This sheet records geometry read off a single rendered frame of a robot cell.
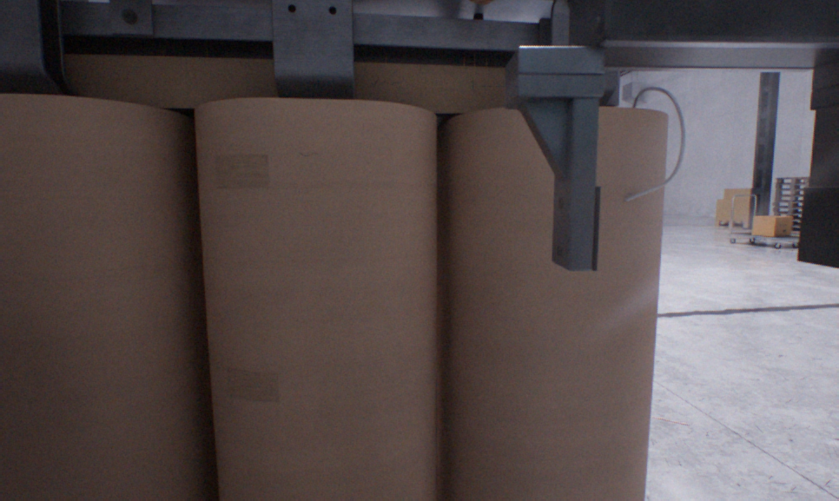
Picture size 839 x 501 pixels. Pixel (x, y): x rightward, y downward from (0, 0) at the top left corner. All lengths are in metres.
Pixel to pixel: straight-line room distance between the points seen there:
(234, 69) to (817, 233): 0.78
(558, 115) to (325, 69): 0.53
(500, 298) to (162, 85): 0.67
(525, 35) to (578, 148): 0.63
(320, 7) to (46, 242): 0.52
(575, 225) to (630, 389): 0.68
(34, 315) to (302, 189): 0.42
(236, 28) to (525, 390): 0.76
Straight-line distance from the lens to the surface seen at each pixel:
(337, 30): 0.72
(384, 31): 0.78
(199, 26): 0.82
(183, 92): 0.85
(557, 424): 0.82
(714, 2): 0.24
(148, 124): 0.79
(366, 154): 0.65
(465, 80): 0.83
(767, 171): 13.38
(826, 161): 0.30
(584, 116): 0.21
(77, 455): 0.87
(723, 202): 14.39
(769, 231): 9.14
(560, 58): 0.21
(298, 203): 0.65
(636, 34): 0.22
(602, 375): 0.82
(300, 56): 0.71
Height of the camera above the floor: 0.94
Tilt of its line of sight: 6 degrees down
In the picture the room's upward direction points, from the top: straight up
